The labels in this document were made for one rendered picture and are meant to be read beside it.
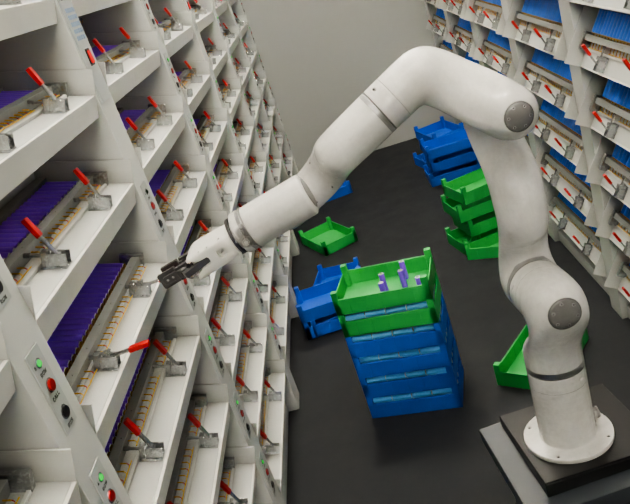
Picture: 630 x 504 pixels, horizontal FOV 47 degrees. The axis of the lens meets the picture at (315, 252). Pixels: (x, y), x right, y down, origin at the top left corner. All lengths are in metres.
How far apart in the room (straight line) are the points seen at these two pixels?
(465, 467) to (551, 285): 0.88
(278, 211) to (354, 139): 0.19
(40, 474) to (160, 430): 0.41
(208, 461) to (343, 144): 0.72
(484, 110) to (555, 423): 0.70
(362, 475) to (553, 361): 0.89
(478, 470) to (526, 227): 0.93
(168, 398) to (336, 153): 0.58
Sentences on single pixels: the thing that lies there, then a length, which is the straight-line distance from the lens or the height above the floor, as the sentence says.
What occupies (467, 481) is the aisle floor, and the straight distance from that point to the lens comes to 2.14.
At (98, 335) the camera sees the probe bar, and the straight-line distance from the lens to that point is 1.29.
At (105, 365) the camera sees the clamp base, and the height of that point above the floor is 0.94.
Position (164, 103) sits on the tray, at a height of 1.15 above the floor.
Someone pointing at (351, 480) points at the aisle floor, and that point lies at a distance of 2.25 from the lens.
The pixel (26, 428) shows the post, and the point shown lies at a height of 1.01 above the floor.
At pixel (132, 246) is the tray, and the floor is 0.98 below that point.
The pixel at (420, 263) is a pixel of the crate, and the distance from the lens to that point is 2.34.
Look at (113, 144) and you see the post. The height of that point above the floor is 1.20.
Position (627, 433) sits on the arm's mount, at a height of 0.31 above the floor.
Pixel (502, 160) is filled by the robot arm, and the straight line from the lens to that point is 1.42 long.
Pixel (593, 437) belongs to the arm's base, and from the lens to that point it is 1.70.
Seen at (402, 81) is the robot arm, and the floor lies 1.17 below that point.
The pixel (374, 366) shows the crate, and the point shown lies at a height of 0.20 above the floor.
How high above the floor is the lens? 1.43
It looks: 22 degrees down
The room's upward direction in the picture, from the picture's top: 19 degrees counter-clockwise
